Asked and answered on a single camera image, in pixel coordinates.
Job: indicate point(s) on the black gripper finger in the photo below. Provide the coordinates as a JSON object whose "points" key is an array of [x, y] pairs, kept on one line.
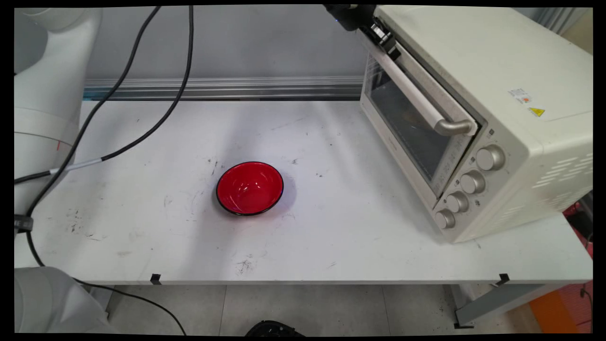
{"points": [[393, 49], [381, 32]]}

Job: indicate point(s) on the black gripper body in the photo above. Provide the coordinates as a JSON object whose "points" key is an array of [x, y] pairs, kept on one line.
{"points": [[350, 16]]}

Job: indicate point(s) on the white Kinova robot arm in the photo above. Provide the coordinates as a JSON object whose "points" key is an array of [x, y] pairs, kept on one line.
{"points": [[45, 94]]}

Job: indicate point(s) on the cream toaster oven body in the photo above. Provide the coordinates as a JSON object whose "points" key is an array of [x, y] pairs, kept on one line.
{"points": [[502, 61]]}

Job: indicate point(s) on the large silver oven knob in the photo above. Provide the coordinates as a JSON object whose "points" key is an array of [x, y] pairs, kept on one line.
{"points": [[491, 157]]}

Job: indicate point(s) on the small silver oven knob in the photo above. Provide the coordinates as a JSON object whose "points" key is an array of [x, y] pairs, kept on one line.
{"points": [[445, 219]]}

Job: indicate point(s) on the beige board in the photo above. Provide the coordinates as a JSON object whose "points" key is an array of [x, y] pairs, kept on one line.
{"points": [[581, 31]]}

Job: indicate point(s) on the red bowl with black rim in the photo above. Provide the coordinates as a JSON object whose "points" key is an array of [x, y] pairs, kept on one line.
{"points": [[250, 188]]}

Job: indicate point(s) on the black table edge clip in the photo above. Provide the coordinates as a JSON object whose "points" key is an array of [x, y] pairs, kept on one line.
{"points": [[504, 278], [155, 279]]}

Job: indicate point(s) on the red equipment behind table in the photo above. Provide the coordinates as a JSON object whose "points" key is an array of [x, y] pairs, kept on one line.
{"points": [[581, 227]]}

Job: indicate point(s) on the grey table leg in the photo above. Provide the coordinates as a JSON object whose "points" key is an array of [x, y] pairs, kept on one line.
{"points": [[502, 300]]}

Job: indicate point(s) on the black object on floor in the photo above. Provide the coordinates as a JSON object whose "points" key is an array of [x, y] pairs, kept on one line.
{"points": [[273, 328]]}

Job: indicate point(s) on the orange box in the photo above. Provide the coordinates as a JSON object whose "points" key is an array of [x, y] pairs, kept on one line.
{"points": [[554, 312]]}

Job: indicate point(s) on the aluminium rail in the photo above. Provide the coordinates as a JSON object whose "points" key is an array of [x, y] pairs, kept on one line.
{"points": [[227, 88]]}

